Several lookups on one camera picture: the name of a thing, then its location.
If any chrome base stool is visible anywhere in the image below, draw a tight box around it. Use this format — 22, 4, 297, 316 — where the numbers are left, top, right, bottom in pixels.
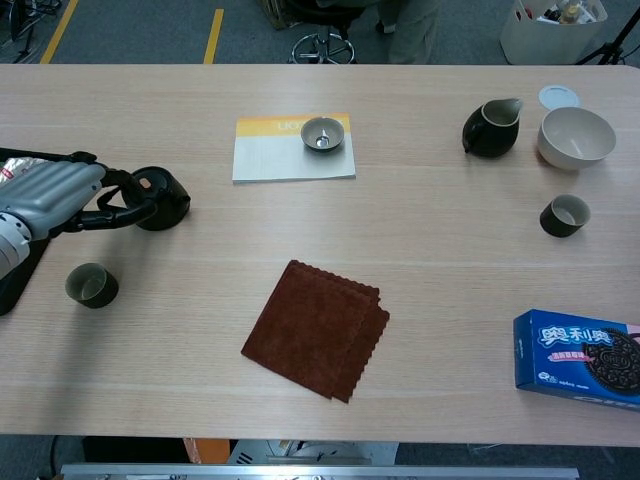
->
287, 0, 382, 65

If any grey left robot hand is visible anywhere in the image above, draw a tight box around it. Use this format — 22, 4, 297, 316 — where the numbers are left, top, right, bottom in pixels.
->
0, 149, 161, 242

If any white round lid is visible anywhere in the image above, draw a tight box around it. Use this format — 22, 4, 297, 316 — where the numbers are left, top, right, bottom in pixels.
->
538, 84, 582, 110

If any white ceramic bowl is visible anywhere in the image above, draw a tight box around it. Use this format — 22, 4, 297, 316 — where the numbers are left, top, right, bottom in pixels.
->
537, 106, 617, 171

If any dark cup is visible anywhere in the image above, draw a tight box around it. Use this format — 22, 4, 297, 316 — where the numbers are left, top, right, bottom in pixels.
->
64, 262, 120, 310
539, 193, 592, 238

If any grey tea strainer bowl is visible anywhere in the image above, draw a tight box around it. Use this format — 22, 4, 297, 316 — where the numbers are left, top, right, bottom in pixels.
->
300, 116, 345, 154

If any black tripod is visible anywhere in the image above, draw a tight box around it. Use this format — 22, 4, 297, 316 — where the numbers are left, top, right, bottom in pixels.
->
574, 0, 640, 66

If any aluminium profile rail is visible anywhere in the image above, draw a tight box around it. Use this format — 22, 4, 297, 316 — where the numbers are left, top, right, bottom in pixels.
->
60, 463, 580, 480

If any brown folded tea cloth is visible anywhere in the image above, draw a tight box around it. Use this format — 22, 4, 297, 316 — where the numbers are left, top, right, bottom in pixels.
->
240, 259, 391, 404

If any wooden crate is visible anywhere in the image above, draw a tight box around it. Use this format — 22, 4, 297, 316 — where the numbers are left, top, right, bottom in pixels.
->
257, 0, 302, 31

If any blue Oreo cookie box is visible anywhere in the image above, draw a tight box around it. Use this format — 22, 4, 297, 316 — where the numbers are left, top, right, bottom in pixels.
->
513, 308, 640, 413

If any orange brown round object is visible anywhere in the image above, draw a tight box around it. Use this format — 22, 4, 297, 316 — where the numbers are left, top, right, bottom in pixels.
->
182, 438, 231, 465

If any dark pouring pitcher beige inside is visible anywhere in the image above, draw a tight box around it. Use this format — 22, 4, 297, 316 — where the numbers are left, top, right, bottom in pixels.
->
461, 97, 524, 159

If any person in khaki trousers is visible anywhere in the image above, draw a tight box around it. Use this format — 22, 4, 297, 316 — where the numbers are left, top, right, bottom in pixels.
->
374, 0, 442, 65

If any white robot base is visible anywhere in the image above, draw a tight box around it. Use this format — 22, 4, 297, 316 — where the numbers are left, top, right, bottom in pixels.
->
228, 439, 400, 466

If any black cast iron teapot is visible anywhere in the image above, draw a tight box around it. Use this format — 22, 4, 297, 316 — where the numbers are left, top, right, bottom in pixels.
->
130, 166, 192, 232

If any yellow and white booklet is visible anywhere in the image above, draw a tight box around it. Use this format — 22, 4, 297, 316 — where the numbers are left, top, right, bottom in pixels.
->
231, 112, 357, 186

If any black plastic tray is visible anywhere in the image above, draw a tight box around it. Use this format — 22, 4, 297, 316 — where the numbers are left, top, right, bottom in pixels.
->
0, 147, 96, 317

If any white storage bin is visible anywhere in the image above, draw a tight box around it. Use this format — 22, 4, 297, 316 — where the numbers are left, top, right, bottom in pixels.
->
499, 0, 609, 65

